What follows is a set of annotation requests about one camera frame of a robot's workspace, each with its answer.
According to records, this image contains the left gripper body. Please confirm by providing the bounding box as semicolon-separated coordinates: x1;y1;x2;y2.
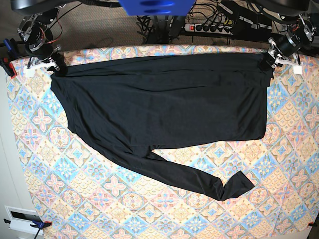
258;46;287;72

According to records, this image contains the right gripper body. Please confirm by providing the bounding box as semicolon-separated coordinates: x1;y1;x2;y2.
42;50;67;75

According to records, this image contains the black t-shirt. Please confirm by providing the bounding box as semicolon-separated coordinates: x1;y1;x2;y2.
51;53;273;201

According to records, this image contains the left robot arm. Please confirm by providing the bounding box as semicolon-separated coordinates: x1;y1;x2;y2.
259;9;317;71

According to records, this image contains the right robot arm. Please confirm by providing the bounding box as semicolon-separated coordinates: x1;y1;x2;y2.
17;6;66;75

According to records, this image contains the red blue clamp top left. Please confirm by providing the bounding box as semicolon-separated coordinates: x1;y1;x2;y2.
0;38;19;78

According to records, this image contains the white power strip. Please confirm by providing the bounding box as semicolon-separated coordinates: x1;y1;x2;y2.
185;22;250;34

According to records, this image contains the patterned colourful tablecloth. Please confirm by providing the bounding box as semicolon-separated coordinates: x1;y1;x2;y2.
5;56;319;239

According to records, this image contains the black clamp bottom right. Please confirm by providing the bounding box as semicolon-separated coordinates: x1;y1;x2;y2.
308;222;318;227

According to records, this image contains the blue clamp bottom left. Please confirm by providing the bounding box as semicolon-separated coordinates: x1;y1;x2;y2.
3;219;52;230

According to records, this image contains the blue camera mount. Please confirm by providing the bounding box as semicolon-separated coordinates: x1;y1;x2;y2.
119;0;195;16

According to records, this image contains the white wall vent box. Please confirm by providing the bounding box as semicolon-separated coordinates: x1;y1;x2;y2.
4;206;41;236

